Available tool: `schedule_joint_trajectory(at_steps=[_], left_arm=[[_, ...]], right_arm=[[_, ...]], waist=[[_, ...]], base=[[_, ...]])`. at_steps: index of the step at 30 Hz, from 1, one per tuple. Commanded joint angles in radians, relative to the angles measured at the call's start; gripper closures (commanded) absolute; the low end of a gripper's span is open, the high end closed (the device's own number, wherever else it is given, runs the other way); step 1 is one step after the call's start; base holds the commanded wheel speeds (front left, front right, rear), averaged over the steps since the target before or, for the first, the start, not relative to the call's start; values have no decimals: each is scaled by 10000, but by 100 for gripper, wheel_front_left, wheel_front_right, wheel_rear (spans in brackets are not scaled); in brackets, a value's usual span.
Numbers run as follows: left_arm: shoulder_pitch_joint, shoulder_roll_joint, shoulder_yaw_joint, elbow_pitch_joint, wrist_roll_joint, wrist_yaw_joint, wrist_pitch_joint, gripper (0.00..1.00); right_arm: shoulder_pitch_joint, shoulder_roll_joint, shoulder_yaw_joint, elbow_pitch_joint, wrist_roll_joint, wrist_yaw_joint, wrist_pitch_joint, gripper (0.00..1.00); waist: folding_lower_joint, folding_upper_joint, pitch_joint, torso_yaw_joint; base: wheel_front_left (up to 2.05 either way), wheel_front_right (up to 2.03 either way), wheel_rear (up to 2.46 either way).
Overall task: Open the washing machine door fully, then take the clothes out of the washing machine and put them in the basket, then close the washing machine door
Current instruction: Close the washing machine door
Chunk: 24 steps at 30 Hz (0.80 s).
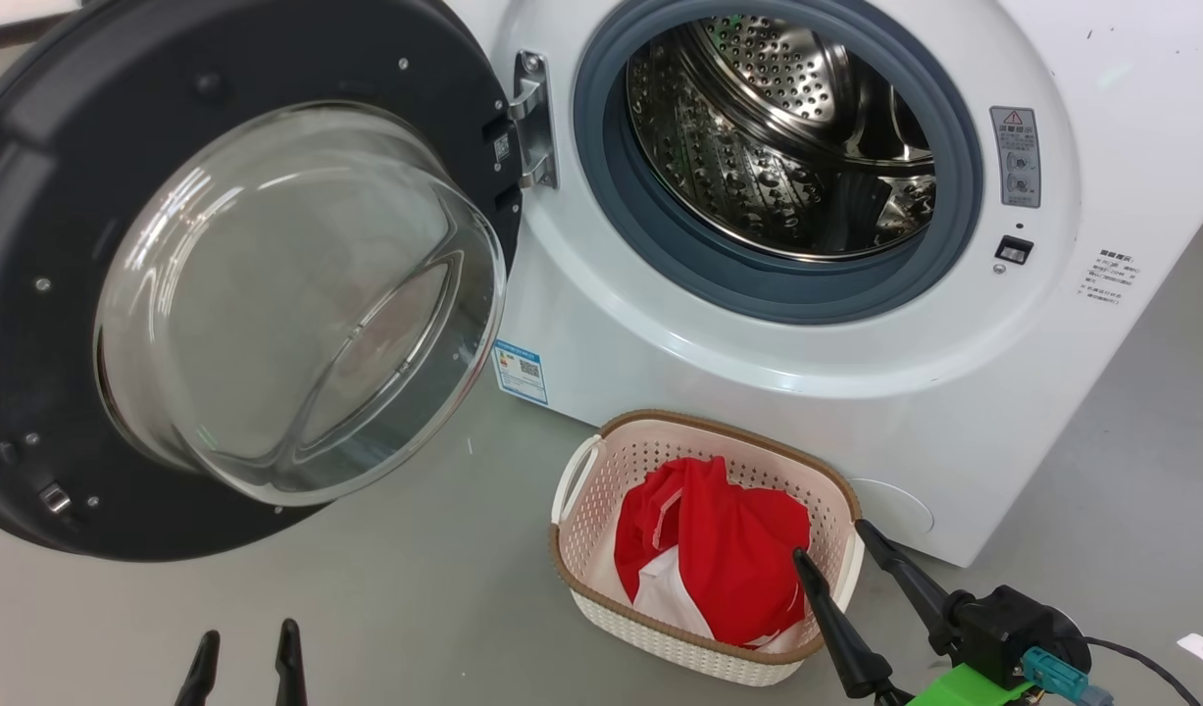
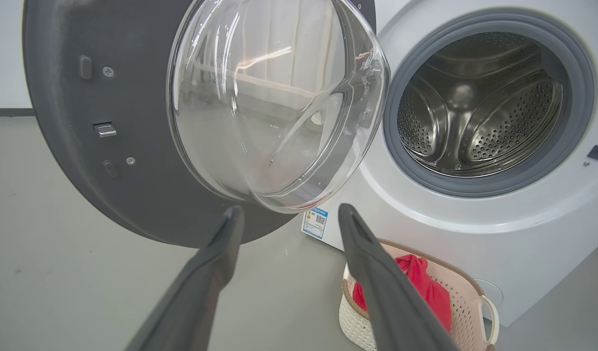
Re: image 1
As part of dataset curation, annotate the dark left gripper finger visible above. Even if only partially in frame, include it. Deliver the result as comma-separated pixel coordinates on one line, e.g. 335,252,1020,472
175,630,221,706
275,619,309,706

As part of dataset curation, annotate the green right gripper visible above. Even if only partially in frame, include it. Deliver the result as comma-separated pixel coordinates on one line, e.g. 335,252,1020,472
792,520,1038,706

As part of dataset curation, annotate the red and white garment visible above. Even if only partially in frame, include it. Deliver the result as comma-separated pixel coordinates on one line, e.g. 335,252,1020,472
614,456,813,653

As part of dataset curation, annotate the black round glass washer door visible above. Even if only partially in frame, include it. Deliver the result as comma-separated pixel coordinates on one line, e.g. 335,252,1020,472
0,0,524,562

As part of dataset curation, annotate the white front-load washing machine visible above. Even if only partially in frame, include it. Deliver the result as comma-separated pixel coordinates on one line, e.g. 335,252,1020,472
444,0,1203,568

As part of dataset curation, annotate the cream perforated laundry basket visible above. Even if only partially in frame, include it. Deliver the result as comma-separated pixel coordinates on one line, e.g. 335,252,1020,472
549,410,865,687

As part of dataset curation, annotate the blue energy label sticker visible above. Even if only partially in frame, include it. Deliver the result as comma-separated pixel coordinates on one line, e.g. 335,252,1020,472
491,339,550,406

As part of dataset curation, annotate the teal camera cable connector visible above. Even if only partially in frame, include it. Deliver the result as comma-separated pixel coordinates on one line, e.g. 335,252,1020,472
1021,647,1114,706

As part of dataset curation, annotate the thin black camera cable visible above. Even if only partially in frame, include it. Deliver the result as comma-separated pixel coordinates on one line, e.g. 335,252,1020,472
1081,637,1203,706

